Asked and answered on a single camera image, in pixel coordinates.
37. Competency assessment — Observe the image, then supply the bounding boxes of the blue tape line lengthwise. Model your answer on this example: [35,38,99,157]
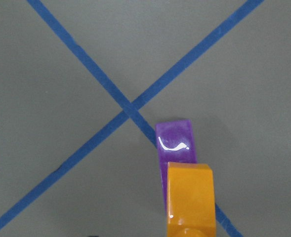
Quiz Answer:
[26,0,245,237]

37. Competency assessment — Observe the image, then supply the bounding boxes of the blue tape line crosswise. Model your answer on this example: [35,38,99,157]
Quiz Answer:
[0,0,266,237]

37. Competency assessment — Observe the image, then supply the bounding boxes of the purple trapezoid block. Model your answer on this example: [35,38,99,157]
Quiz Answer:
[155,119,197,211]

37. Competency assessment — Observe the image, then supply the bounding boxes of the orange trapezoid block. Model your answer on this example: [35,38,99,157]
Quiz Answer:
[166,162,216,237]

